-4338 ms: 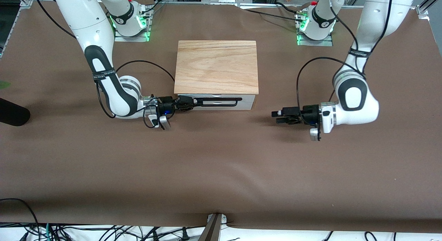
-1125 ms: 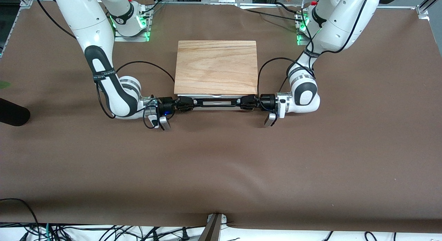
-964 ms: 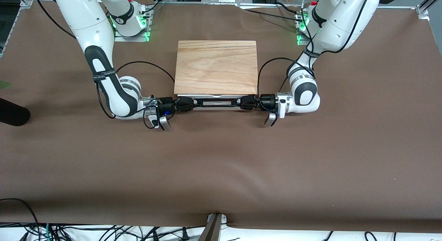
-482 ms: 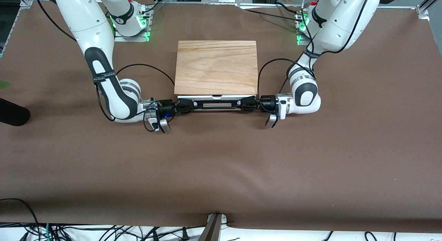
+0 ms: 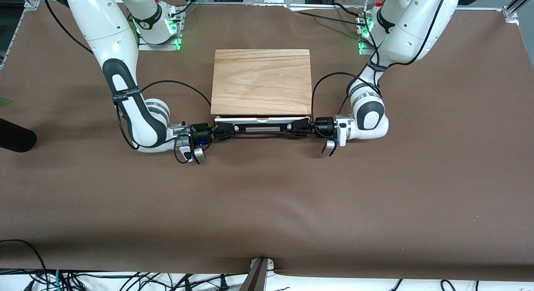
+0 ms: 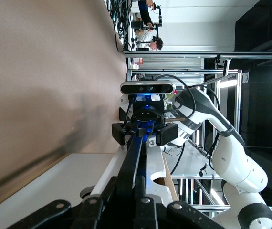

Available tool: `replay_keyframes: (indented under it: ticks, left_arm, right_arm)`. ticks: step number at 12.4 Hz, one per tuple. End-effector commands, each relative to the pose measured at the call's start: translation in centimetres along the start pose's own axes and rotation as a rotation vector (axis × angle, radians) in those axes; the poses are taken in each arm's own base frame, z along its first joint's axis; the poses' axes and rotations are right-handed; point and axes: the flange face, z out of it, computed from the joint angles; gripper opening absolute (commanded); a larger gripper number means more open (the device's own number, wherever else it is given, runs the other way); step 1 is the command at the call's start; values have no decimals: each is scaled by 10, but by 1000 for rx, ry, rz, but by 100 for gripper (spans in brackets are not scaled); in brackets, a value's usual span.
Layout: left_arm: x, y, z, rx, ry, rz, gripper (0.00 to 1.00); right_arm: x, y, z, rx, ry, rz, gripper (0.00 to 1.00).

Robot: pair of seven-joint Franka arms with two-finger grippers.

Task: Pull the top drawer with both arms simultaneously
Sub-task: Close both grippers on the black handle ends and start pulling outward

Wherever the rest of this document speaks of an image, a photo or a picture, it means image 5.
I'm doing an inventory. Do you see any white drawer with black handle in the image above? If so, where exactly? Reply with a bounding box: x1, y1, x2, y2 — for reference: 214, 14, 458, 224
214, 115, 312, 137

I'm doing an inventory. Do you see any wooden drawer cabinet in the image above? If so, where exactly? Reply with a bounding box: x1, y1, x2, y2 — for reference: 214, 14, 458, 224
210, 49, 313, 117

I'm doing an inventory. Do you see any brown table cover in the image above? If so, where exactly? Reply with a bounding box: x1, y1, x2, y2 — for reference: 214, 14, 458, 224
0, 0, 534, 282

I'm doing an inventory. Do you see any black cylinder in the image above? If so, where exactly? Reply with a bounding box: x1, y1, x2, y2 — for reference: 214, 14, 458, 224
0, 118, 37, 153

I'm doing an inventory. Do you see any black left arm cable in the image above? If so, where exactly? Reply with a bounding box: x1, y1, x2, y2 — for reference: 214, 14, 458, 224
311, 0, 451, 121

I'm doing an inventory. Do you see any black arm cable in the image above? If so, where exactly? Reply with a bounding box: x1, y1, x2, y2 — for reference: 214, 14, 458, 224
311, 0, 451, 121
42, 0, 212, 164

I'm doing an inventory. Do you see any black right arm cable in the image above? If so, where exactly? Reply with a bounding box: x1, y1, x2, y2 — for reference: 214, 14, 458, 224
42, 0, 212, 164

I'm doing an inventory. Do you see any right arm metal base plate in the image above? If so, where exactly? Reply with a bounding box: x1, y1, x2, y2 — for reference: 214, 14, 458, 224
138, 33, 183, 51

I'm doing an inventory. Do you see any black cable on table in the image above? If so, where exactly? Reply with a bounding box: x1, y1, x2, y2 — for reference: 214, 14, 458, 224
332, 3, 368, 17
292, 10, 361, 24

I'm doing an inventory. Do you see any aluminium table frame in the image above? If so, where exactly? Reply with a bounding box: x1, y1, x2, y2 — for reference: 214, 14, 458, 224
0, 0, 534, 70

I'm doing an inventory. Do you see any metal table clamp bracket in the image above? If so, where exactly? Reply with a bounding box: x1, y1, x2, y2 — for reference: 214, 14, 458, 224
240, 258, 275, 291

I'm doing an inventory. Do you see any black looped floor cable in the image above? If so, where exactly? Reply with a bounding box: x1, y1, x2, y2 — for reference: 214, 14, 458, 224
0, 240, 48, 283

